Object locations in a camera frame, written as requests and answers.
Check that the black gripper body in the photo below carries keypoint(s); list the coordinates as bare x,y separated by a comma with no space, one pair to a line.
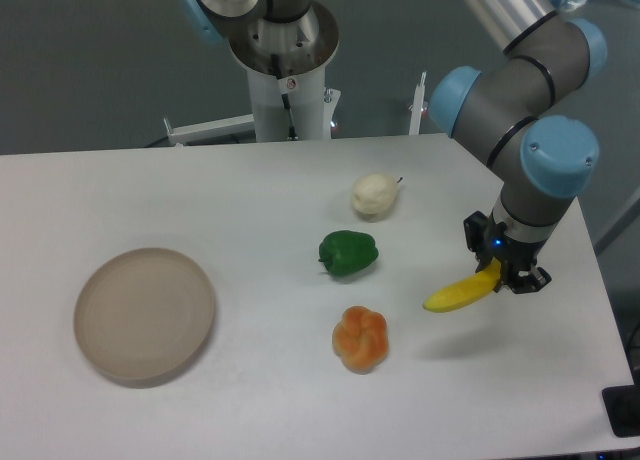
487,238

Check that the yellow toy banana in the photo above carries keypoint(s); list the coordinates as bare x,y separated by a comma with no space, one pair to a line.
465,292

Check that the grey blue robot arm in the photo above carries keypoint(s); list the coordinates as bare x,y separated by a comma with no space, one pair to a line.
502,118

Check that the cream toy pear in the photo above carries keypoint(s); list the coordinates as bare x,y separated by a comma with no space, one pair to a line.
374,194

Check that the green toy bell pepper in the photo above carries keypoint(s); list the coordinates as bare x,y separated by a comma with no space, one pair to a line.
344,252

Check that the orange toy bread roll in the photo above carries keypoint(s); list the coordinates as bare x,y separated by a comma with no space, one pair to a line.
360,339

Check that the black device at edge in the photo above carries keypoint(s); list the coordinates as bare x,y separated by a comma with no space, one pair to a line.
622,407

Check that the beige round plate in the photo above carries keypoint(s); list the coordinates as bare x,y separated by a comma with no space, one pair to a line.
144,316

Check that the white right mounting bracket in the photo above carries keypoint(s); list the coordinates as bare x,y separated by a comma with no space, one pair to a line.
418,106

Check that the white mounting bracket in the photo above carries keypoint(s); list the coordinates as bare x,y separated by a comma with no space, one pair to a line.
418,106
208,130

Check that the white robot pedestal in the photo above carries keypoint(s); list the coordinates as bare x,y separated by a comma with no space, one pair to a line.
295,107

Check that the white left mounting bracket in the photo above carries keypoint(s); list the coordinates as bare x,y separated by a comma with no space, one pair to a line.
208,130

